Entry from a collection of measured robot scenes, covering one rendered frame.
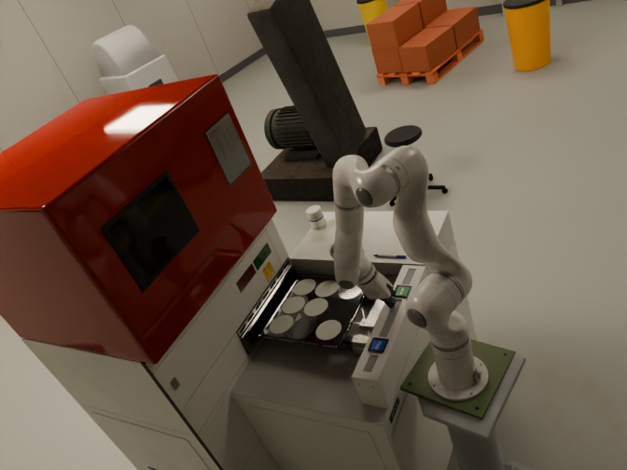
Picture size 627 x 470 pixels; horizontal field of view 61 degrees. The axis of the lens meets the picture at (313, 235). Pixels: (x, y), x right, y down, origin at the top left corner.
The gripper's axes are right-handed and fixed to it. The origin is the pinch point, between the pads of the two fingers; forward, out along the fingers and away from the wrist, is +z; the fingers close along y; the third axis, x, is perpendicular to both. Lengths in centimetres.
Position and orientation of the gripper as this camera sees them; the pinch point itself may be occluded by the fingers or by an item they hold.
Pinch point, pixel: (390, 301)
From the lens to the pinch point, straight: 191.3
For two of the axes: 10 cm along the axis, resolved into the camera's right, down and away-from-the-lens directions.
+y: 7.0, -1.3, -7.1
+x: 3.9, -7.6, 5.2
